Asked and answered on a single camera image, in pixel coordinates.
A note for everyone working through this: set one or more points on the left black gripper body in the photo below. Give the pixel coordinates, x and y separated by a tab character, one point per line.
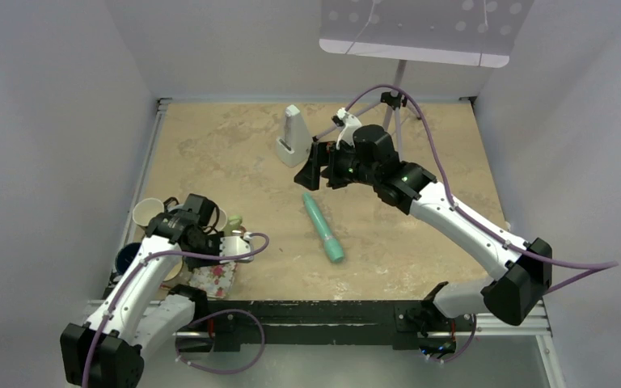
208	245

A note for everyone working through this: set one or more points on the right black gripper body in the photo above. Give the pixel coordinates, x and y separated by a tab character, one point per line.
344	166

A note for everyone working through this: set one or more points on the cream mug black handle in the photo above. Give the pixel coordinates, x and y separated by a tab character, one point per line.
174	274

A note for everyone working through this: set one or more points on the green mug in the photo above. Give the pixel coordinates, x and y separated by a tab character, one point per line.
227	224

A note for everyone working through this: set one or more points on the dark blue mug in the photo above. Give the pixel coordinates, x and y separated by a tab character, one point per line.
126	256

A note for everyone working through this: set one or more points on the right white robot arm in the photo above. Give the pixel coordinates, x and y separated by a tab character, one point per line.
515	281

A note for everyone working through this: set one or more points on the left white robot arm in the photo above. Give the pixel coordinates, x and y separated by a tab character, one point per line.
111	348

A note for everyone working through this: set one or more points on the white metronome-shaped object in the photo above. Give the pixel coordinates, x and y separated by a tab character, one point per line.
293	146

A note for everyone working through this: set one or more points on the floral tray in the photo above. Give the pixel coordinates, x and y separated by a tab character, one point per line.
216	280

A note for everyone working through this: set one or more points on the teal cylindrical bottle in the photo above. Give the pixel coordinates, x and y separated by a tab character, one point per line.
331	245

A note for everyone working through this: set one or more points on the purple tripod stand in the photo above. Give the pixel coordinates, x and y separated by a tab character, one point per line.
394	104

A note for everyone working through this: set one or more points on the perforated white panel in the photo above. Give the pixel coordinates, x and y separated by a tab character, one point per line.
475	33

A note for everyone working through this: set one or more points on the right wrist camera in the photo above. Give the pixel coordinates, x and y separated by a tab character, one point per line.
348	124

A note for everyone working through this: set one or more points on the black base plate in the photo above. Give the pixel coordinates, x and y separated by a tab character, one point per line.
401	325

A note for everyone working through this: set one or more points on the aluminium frame rail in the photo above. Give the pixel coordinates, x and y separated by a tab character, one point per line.
535	323

